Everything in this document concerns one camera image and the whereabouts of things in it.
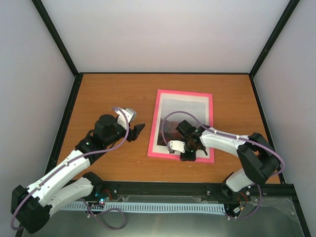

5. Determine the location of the pink picture frame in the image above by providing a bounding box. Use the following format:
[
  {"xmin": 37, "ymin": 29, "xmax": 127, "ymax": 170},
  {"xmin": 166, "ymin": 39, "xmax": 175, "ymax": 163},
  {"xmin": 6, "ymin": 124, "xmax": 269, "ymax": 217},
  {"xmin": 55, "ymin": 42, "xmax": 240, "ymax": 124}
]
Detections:
[{"xmin": 148, "ymin": 89, "xmax": 213, "ymax": 160}]

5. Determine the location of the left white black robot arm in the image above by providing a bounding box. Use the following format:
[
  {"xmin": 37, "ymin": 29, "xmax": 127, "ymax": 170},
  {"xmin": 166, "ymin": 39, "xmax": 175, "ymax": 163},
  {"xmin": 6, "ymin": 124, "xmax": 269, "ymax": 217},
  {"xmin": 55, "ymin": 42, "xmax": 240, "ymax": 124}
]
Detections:
[{"xmin": 10, "ymin": 109, "xmax": 145, "ymax": 234}]

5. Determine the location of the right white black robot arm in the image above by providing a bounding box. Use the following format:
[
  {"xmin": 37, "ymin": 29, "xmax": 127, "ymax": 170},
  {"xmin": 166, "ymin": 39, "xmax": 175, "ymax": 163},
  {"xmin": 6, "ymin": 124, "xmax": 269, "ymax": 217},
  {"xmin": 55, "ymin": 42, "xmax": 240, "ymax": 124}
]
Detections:
[{"xmin": 168, "ymin": 120, "xmax": 281, "ymax": 199}]

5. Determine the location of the small green lit circuit board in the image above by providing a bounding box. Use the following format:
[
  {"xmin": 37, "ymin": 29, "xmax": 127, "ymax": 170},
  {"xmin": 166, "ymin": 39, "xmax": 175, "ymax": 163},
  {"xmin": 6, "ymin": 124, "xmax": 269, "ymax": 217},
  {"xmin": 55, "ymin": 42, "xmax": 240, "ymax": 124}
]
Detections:
[{"xmin": 98, "ymin": 195, "xmax": 112, "ymax": 204}]

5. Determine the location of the steel front plate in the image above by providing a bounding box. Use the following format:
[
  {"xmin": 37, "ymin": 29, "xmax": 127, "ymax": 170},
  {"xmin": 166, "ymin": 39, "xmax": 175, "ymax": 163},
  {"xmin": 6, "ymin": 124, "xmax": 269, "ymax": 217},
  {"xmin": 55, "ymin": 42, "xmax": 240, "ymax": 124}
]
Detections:
[{"xmin": 33, "ymin": 197, "xmax": 310, "ymax": 237}]

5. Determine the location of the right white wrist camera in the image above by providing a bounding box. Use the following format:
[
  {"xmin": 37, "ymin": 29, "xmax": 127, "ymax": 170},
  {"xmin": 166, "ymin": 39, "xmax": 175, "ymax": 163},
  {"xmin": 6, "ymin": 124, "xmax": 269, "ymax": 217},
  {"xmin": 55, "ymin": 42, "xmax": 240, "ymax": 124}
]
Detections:
[{"xmin": 167, "ymin": 140, "xmax": 185, "ymax": 154}]

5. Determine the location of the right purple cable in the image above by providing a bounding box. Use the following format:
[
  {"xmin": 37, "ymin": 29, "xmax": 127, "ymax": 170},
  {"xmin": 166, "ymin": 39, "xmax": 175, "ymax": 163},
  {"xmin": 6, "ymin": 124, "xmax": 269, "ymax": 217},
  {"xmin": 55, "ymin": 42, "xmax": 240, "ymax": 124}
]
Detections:
[{"xmin": 161, "ymin": 111, "xmax": 286, "ymax": 221}]

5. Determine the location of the purple cable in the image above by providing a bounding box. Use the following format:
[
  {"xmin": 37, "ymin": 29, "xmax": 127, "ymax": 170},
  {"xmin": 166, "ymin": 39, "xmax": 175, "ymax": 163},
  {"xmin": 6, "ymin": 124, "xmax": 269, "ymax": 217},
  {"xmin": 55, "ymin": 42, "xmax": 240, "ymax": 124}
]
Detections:
[
  {"xmin": 9, "ymin": 106, "xmax": 127, "ymax": 230},
  {"xmin": 161, "ymin": 111, "xmax": 286, "ymax": 221}
]

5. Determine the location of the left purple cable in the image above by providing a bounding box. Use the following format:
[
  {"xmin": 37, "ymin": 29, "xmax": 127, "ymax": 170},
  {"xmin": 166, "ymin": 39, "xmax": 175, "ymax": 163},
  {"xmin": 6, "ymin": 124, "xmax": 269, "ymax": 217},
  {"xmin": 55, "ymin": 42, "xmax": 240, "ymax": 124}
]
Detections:
[{"xmin": 9, "ymin": 106, "xmax": 127, "ymax": 230}]

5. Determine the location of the light blue slotted cable duct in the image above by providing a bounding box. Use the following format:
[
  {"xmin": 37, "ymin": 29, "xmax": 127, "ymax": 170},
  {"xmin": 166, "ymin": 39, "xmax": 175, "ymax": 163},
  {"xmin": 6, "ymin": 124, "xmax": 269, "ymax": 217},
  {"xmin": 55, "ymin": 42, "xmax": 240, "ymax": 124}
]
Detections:
[{"xmin": 59, "ymin": 201, "xmax": 226, "ymax": 214}]

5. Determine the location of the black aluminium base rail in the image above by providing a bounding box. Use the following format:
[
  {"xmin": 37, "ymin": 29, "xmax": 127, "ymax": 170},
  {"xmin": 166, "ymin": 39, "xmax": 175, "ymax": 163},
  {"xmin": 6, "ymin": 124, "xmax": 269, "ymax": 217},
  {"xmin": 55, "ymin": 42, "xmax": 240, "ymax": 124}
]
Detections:
[{"xmin": 92, "ymin": 181, "xmax": 298, "ymax": 203}]

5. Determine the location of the left black corner post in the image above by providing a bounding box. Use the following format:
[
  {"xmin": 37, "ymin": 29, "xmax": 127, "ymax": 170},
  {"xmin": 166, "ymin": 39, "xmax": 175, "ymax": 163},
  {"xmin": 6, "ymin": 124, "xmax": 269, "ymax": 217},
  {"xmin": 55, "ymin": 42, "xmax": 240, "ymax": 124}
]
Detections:
[{"xmin": 31, "ymin": 0, "xmax": 80, "ymax": 79}]

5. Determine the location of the black corner post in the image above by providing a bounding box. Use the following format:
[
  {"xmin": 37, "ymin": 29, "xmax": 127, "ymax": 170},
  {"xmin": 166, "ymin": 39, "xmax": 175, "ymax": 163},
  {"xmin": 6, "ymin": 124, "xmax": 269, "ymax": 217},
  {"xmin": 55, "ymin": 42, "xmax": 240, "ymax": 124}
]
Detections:
[
  {"xmin": 31, "ymin": 0, "xmax": 80, "ymax": 79},
  {"xmin": 248, "ymin": 0, "xmax": 301, "ymax": 77}
]

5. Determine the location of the right black corner post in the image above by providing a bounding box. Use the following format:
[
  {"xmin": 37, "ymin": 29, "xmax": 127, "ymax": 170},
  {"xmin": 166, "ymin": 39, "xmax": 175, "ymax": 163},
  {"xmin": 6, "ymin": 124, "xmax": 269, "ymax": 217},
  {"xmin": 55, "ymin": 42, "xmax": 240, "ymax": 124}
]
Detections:
[{"xmin": 248, "ymin": 0, "xmax": 301, "ymax": 77}]

